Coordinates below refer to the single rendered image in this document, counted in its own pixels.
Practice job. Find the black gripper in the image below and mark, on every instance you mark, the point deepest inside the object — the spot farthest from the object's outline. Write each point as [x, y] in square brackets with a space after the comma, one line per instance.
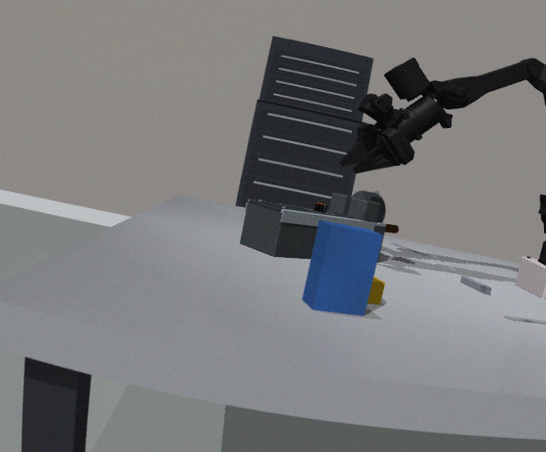
[386, 148]

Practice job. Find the blue block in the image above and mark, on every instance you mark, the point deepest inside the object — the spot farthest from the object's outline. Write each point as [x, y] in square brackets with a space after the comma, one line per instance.
[342, 268]

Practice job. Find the yellow cube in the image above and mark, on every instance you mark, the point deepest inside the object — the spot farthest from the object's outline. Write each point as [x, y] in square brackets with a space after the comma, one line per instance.
[376, 291]

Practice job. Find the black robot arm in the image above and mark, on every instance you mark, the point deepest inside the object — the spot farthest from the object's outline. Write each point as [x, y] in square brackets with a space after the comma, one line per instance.
[408, 82]

